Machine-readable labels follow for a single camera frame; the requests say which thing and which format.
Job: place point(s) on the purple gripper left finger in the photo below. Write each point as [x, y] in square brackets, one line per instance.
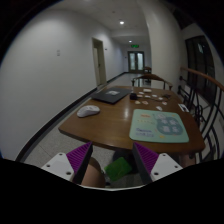
[71, 166]

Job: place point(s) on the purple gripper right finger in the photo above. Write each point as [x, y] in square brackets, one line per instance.
[153, 166]

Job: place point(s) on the green mouse pad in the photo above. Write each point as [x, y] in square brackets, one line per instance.
[157, 127]

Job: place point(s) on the white computer mouse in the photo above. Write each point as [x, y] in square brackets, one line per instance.
[88, 110]

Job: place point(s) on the green object on floor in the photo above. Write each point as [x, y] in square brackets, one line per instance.
[118, 169]

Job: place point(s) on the small black box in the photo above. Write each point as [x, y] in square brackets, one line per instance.
[133, 96]

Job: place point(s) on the small card table edge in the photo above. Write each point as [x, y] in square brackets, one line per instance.
[183, 108]

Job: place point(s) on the white card on table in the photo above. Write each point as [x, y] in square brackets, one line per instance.
[147, 90]

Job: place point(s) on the dark closed laptop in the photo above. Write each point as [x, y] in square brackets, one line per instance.
[111, 95]

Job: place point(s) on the wooden chair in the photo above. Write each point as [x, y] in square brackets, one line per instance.
[150, 77]

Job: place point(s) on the black metal stair railing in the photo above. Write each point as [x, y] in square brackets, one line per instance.
[204, 98]

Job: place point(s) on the double glass door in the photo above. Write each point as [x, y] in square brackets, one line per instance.
[135, 61]

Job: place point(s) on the side wooden door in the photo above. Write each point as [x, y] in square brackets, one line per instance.
[99, 61]

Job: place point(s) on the green exit sign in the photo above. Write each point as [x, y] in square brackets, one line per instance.
[134, 46]

